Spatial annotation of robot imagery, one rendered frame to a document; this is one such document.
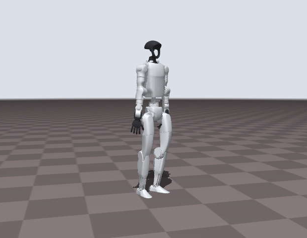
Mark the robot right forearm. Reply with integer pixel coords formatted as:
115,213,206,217
135,87,144,118

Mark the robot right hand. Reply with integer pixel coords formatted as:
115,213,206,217
131,112,144,134

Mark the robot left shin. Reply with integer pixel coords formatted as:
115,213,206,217
153,152,167,187

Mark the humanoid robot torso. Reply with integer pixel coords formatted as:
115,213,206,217
143,60,165,121

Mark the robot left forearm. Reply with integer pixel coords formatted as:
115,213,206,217
162,94,170,112

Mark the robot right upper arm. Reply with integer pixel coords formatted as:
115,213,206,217
136,64,148,96

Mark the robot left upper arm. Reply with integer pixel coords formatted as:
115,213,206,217
164,65,171,95

